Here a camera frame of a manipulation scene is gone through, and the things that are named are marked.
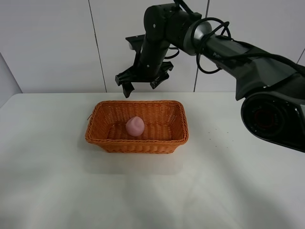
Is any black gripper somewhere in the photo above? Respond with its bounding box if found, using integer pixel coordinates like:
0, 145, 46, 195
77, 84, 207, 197
115, 34, 173, 98

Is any pink peach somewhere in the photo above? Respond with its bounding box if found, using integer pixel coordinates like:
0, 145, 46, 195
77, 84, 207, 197
125, 116, 145, 137

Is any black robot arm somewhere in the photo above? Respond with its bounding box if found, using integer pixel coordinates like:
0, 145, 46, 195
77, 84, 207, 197
115, 0, 305, 152

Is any orange wicker basket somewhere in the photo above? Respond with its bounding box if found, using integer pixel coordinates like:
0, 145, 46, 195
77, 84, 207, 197
85, 100, 189, 154

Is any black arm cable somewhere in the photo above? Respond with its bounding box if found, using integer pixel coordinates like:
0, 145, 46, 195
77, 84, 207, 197
164, 0, 305, 77

